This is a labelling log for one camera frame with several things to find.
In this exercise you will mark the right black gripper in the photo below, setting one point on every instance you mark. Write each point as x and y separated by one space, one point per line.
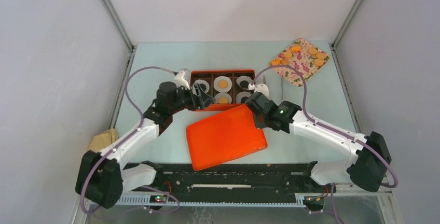
258 125

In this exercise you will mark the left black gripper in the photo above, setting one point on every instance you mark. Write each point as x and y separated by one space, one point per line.
201 101

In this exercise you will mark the black sandwich cookie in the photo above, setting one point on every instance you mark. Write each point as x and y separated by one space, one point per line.
243 99
203 87
244 85

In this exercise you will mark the orange cookie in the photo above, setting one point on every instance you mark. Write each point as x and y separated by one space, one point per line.
296 49
319 62
312 50
320 55
223 84
287 55
284 62
223 100

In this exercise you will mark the metal tongs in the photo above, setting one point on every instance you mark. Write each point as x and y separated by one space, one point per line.
276 88

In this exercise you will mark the orange tin lid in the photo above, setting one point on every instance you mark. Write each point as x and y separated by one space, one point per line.
221 138

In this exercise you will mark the floral tray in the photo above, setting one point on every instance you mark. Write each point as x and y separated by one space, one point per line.
301 61

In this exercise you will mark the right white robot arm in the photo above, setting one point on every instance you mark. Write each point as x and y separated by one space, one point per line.
365 158

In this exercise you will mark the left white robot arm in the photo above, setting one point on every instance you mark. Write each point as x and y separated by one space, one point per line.
103 177

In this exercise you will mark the white paper cup top-left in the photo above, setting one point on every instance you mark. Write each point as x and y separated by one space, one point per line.
203 82

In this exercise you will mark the white paper cup bottom-middle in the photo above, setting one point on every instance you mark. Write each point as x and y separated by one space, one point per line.
222 94

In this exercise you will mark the orange cookie on tray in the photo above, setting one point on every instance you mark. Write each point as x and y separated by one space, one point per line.
312 50
319 62
287 55
320 55
223 100
296 49
284 62

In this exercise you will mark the white paper cup top-middle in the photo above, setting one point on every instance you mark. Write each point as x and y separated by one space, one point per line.
226 90

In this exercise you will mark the orange cookie tin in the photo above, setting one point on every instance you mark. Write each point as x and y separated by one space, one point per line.
233 74

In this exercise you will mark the white paper cup bottom-right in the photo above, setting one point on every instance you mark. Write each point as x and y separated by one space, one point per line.
242 94

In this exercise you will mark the white paper cup top-right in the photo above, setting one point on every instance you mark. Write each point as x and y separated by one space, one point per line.
241 78

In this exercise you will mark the yellow cloth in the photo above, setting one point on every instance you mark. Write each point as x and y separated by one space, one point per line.
103 140

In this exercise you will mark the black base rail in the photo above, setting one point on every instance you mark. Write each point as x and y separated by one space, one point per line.
238 183

